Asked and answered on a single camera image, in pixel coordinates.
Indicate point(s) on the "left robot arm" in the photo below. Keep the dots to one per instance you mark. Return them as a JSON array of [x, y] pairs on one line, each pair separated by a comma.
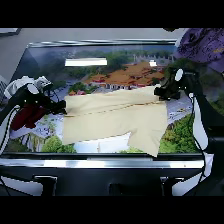
[[20, 100]]

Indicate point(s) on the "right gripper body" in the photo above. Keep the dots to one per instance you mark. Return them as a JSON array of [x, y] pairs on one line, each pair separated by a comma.
[[166, 90]]

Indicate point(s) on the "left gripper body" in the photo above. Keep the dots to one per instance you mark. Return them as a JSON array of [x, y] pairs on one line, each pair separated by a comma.
[[58, 107]]

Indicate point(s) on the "dark red garment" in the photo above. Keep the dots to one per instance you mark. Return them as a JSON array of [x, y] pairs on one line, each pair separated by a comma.
[[26, 116]]

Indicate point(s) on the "purple garment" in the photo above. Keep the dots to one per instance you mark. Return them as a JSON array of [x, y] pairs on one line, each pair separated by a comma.
[[203, 45]]

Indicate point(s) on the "beige pants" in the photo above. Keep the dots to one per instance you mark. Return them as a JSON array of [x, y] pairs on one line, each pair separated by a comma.
[[116, 116]]

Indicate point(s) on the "white garment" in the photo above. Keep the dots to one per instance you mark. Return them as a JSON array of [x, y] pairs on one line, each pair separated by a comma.
[[20, 83]]

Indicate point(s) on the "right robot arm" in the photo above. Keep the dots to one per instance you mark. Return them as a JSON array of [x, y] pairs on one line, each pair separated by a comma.
[[200, 110]]

